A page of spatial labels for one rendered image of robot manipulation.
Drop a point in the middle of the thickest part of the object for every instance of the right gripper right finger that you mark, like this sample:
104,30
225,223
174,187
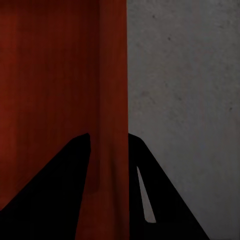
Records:
174,220

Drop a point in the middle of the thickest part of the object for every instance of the storage box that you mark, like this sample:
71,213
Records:
64,73

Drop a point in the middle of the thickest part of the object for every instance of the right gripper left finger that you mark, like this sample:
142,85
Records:
48,207

